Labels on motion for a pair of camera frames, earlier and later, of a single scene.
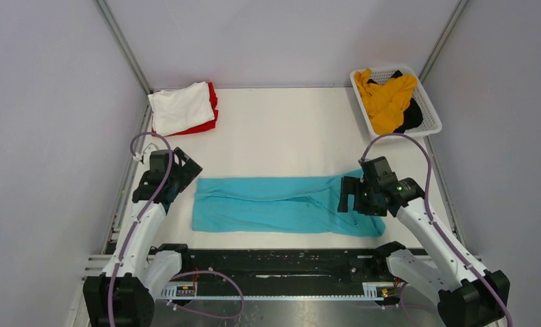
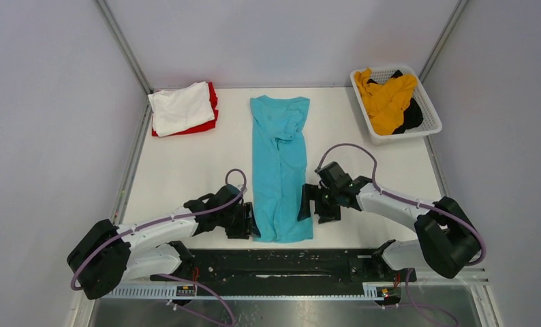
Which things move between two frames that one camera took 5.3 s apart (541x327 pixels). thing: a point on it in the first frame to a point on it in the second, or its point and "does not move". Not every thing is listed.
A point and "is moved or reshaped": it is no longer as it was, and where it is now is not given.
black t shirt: x=413 y=116 does not move
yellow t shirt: x=385 y=102 does not move
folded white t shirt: x=176 y=110 does not move
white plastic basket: x=430 y=122 does not move
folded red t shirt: x=210 y=125 does not move
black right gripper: x=351 y=184 to x=308 y=193
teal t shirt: x=306 y=204 is moved or reshaped
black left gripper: x=189 y=170 to x=247 y=226
